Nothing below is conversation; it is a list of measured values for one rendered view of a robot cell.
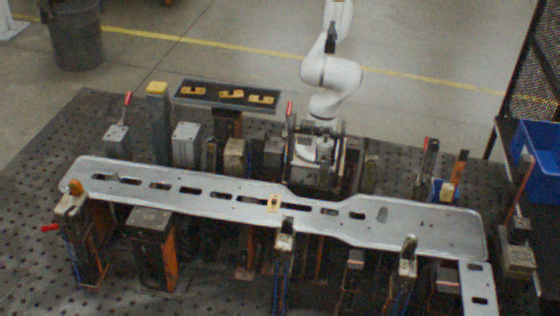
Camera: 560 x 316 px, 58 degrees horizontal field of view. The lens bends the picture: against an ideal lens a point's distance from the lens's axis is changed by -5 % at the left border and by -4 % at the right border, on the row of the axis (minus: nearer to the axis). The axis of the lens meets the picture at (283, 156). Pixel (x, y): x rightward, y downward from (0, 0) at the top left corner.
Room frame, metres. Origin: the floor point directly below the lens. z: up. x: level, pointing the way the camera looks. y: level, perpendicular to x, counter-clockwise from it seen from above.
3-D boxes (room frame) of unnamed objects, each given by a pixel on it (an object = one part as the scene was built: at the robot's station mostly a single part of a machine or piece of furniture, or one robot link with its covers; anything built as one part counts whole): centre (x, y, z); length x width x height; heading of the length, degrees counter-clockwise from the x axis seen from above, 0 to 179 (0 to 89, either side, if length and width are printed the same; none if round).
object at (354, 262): (1.00, -0.23, 0.84); 0.11 x 0.08 x 0.29; 174
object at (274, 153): (1.40, 0.03, 0.89); 0.13 x 0.11 x 0.38; 174
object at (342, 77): (1.73, -0.18, 1.11); 0.19 x 0.12 x 0.24; 81
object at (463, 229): (1.20, 0.04, 1.00); 1.38 x 0.22 x 0.02; 84
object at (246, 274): (1.21, 0.10, 0.84); 0.17 x 0.06 x 0.29; 174
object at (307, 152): (1.74, -0.14, 0.90); 0.19 x 0.19 x 0.18
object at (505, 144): (1.30, -0.90, 1.02); 0.90 x 0.22 x 0.03; 174
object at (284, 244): (1.02, -0.02, 0.87); 0.12 x 0.09 x 0.35; 174
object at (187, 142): (1.40, 0.33, 0.90); 0.13 x 0.10 x 0.41; 174
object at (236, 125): (1.56, 0.21, 0.92); 0.10 x 0.08 x 0.45; 84
